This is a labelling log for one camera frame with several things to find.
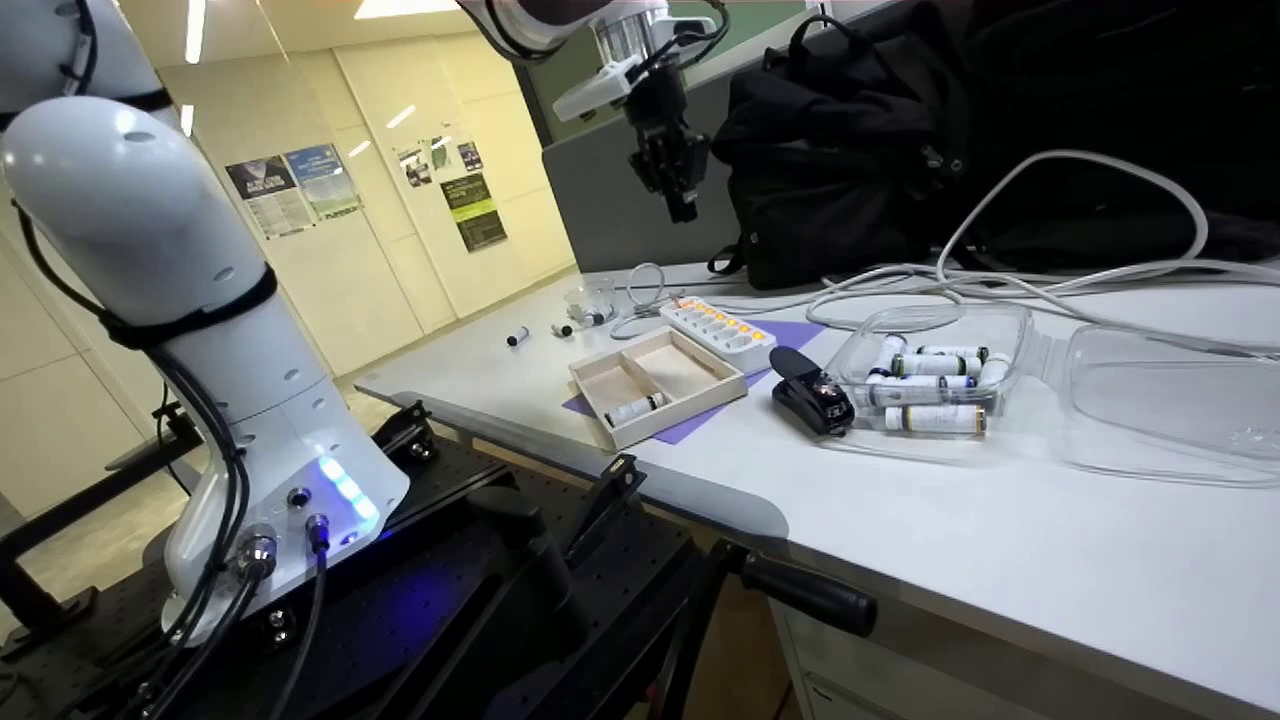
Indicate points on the black stapler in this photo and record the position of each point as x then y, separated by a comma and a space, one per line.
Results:
808, 395

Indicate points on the dark green wall poster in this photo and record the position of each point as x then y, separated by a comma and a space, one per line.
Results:
474, 212

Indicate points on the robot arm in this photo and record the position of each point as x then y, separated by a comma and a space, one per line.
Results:
150, 220

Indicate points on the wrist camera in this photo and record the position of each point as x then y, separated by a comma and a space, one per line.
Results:
592, 94

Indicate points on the black jacket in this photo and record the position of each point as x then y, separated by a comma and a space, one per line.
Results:
1100, 100

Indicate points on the purple paper sheet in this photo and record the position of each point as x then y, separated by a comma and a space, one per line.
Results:
790, 335

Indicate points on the black clamp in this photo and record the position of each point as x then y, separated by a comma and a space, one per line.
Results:
408, 430
612, 490

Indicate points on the ceiling light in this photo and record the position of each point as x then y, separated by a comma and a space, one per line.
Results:
405, 7

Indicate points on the white power strip orange switches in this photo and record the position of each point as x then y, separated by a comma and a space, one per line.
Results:
720, 330

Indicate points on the black backpack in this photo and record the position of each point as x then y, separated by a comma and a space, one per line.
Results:
830, 170

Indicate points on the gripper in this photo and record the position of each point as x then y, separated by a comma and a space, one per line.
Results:
662, 110

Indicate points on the row of small wall posters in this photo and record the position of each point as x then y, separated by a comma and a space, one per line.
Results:
415, 166

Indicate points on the clear plastic lid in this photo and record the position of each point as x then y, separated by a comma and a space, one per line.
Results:
1170, 400

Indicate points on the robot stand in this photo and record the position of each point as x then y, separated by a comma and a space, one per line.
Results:
450, 620

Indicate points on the grey desk partition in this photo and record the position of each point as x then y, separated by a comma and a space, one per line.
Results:
600, 200

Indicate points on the clear plastic container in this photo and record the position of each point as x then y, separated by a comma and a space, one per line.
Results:
990, 325

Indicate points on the white tube with black cap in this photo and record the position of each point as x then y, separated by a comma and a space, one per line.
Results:
636, 409

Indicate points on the wooden divided tray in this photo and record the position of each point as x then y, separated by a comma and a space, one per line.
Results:
690, 375

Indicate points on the small clear plastic cup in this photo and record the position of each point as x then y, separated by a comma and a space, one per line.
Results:
588, 298

